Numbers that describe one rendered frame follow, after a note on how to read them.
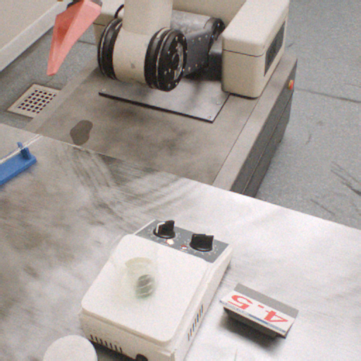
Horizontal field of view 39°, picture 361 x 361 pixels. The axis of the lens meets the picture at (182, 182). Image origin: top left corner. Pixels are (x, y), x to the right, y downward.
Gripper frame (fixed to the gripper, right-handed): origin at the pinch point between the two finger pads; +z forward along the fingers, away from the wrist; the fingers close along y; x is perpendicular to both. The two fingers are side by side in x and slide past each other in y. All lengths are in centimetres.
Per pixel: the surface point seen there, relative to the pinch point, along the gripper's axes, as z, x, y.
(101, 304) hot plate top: 23.3, -4.3, -19.0
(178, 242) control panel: 14.3, -7.0, -30.4
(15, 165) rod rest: 7.6, -39.0, -17.0
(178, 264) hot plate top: 17.0, -1.7, -26.9
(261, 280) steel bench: 17.1, -1.0, -41.4
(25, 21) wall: -73, -201, -60
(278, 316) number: 20.9, 4.5, -39.8
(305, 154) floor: -27, -79, -137
